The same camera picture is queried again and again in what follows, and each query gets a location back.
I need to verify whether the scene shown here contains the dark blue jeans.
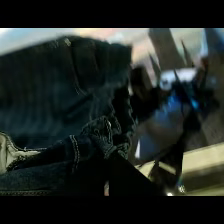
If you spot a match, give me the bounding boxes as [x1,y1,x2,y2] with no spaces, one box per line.
[0,34,141,197]

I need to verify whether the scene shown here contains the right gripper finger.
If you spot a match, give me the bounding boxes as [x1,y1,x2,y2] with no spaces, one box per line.
[107,150,165,197]

